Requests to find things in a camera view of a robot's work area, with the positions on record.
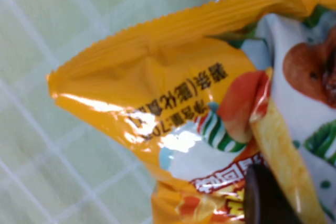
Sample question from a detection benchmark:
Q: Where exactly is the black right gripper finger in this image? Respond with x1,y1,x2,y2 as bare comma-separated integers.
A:
243,164,304,224

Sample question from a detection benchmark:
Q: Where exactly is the orange chip bag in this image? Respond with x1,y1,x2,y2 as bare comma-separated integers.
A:
46,0,336,224

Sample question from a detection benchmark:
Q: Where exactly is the green checkered tablecloth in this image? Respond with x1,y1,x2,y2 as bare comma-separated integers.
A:
0,0,336,224

